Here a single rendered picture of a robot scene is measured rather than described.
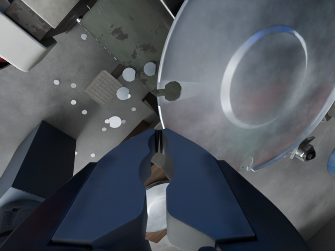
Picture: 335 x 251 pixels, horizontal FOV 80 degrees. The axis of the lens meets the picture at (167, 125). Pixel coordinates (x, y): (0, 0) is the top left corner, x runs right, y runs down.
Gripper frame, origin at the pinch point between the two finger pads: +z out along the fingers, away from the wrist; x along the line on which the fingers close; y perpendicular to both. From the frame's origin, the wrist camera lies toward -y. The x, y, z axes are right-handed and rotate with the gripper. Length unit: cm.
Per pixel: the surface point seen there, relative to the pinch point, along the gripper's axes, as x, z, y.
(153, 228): -5, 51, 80
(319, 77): 22.5, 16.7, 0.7
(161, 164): -0.1, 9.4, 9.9
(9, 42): -20.6, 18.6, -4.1
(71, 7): -12.0, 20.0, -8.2
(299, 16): 16.0, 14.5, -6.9
